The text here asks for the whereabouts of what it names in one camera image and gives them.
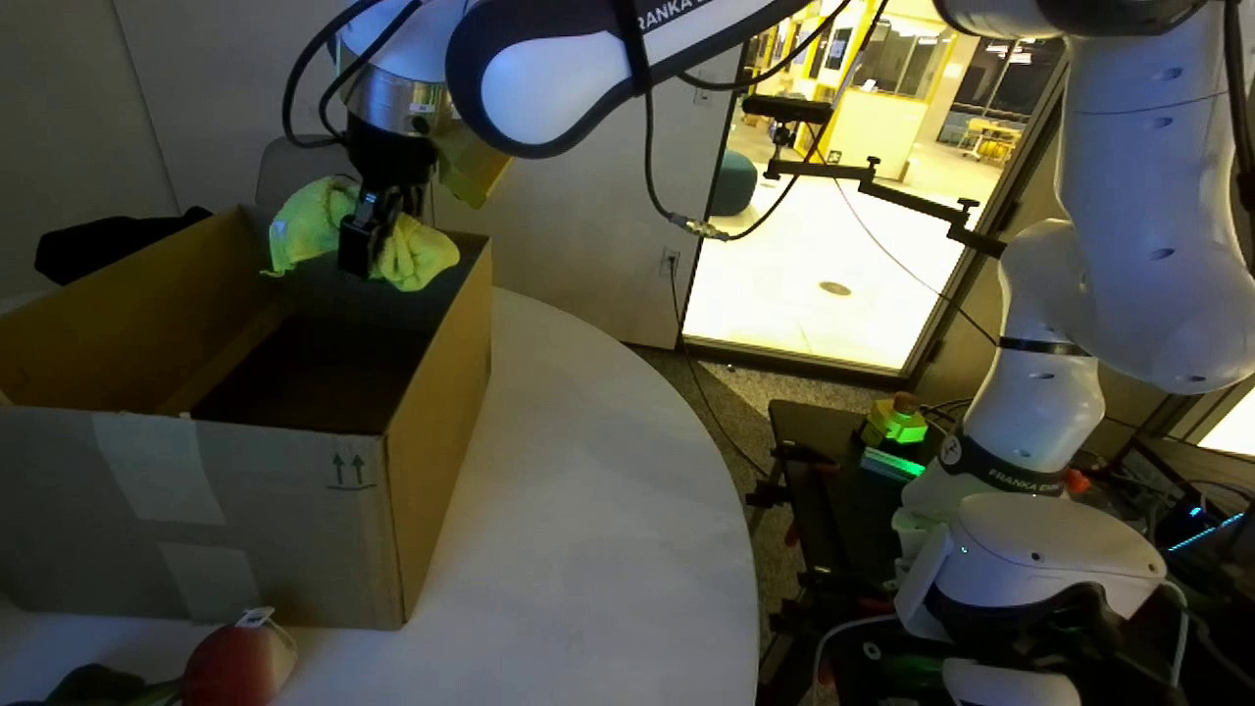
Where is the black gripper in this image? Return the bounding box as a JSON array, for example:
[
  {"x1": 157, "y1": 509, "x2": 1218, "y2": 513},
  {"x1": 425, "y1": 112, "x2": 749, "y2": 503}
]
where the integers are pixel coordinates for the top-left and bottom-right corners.
[{"x1": 334, "y1": 125, "x2": 443, "y2": 279}]

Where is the yellow microfibre towel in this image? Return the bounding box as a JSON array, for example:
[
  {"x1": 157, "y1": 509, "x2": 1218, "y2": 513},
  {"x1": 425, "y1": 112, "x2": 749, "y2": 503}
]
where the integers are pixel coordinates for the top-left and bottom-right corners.
[{"x1": 261, "y1": 171, "x2": 461, "y2": 295}]

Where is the open cardboard box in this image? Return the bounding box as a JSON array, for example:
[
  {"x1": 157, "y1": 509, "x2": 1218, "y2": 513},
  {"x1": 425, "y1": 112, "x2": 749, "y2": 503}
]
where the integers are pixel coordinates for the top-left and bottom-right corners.
[{"x1": 0, "y1": 204, "x2": 498, "y2": 634}]

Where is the green lit controller box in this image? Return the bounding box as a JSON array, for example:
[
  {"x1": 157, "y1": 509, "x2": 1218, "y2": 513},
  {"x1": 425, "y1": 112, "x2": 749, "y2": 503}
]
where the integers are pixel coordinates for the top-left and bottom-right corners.
[{"x1": 857, "y1": 398, "x2": 932, "y2": 487}]

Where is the grey chair back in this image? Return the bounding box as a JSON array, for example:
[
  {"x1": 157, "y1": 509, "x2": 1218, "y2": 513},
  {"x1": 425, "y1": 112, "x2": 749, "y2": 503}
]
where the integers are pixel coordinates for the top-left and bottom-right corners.
[{"x1": 252, "y1": 128, "x2": 427, "y2": 227}]

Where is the black jacket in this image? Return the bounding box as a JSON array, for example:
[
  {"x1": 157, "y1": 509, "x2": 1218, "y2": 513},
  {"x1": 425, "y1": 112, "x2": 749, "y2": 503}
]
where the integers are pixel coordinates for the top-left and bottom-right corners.
[{"x1": 30, "y1": 204, "x2": 210, "y2": 291}]

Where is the dark green stool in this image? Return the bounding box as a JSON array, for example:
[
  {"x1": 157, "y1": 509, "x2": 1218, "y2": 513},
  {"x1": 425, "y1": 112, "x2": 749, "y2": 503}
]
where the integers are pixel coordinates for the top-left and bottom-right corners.
[{"x1": 708, "y1": 147, "x2": 762, "y2": 218}]

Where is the red round object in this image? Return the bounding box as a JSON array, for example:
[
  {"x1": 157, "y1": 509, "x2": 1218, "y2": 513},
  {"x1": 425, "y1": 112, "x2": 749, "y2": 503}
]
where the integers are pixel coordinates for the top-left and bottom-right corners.
[{"x1": 181, "y1": 622, "x2": 298, "y2": 706}]

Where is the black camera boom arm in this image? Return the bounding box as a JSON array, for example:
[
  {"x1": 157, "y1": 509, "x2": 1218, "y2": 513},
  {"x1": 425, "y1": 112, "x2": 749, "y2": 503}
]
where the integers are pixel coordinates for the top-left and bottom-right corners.
[{"x1": 737, "y1": 91, "x2": 1017, "y2": 262}]

